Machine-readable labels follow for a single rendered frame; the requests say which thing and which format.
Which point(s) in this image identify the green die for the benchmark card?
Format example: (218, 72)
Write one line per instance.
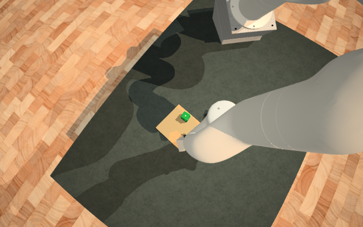
(185, 116)

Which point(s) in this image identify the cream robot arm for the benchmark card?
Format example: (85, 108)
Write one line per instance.
(323, 114)

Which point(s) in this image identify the orange flat mat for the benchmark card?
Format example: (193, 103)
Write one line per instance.
(173, 127)

